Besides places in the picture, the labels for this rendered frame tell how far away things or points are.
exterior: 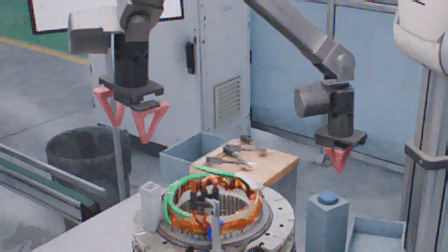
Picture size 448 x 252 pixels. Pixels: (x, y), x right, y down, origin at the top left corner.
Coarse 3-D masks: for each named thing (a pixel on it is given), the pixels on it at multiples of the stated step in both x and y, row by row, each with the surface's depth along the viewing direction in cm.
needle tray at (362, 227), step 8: (352, 224) 121; (360, 224) 124; (368, 224) 124; (376, 224) 123; (384, 224) 123; (392, 224) 122; (400, 224) 122; (352, 232) 120; (360, 232) 125; (368, 232) 124; (376, 232) 124; (384, 232) 124; (392, 232) 123; (400, 232) 123; (352, 240) 122; (360, 240) 123; (368, 240) 123; (376, 240) 123; (384, 240) 123; (392, 240) 123; (400, 240) 123; (352, 248) 120; (360, 248) 120; (368, 248) 120; (376, 248) 120; (384, 248) 120; (392, 248) 120; (400, 248) 120
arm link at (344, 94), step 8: (328, 88) 124; (336, 88) 124; (344, 88) 124; (352, 88) 124; (328, 96) 123; (336, 96) 123; (344, 96) 123; (352, 96) 124; (336, 104) 124; (344, 104) 124; (352, 104) 125; (336, 112) 125; (344, 112) 125
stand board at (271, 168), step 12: (228, 156) 149; (240, 156) 149; (252, 156) 149; (264, 156) 149; (276, 156) 149; (288, 156) 149; (192, 168) 144; (216, 168) 143; (228, 168) 143; (252, 168) 143; (264, 168) 143; (276, 168) 143; (288, 168) 145; (252, 180) 137; (264, 180) 137; (276, 180) 141
